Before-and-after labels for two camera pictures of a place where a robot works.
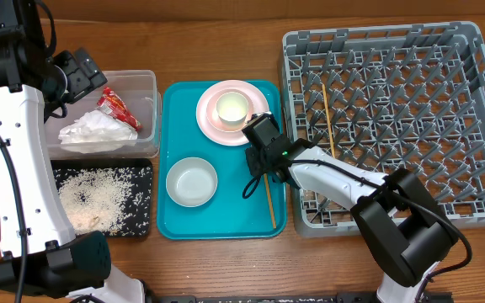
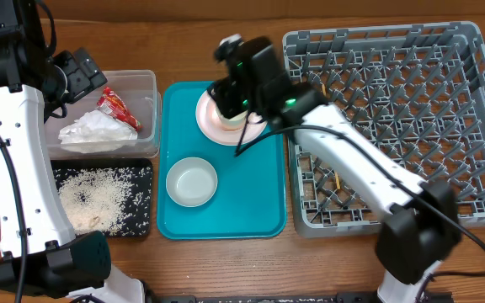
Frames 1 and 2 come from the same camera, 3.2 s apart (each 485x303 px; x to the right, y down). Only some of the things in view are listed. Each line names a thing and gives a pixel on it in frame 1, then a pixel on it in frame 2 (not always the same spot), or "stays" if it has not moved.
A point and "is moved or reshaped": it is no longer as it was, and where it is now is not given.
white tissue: x=95 y=133 stays
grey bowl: x=191 y=182 stays
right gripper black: x=256 y=158 to x=230 y=98
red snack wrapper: x=113 y=105 stays
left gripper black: x=85 y=74 stays
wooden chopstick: x=269 y=200 is moved or reshaped
